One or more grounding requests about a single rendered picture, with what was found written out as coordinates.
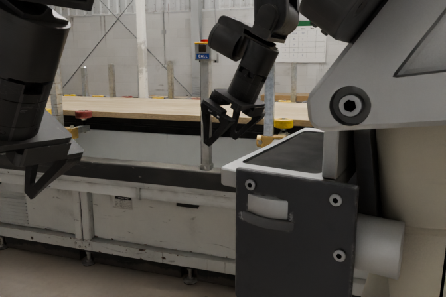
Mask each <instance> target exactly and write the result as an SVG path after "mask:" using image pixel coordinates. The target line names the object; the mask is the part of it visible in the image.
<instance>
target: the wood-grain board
mask: <svg viewBox="0 0 446 297"><path fill-rule="evenodd" d="M220 106H221V107H223V108H224V109H225V110H227V113H226V114H227V115H229V116H230V117H231V118H232V115H233V109H231V108H230V106H231V104H230V105H220ZM62 107H63V115H73V116H75V111H77V110H83V109H85V110H92V117H115V118H130V119H158V120H173V121H200V100H196V99H150V98H126V97H81V96H62ZM46 108H50V109H51V100H50V96H49V98H48V101H47V105H46ZM51 112H52V109H51ZM276 118H290V119H293V126H301V127H312V124H311V122H310V120H309V118H308V112H307V103H289V102H275V115H274V119H276ZM251 119H252V118H251V117H248V116H247V115H245V114H243V113H242V112H240V116H239V119H238V123H243V124H247V123H248V122H249V121H250V120H251Z"/></svg>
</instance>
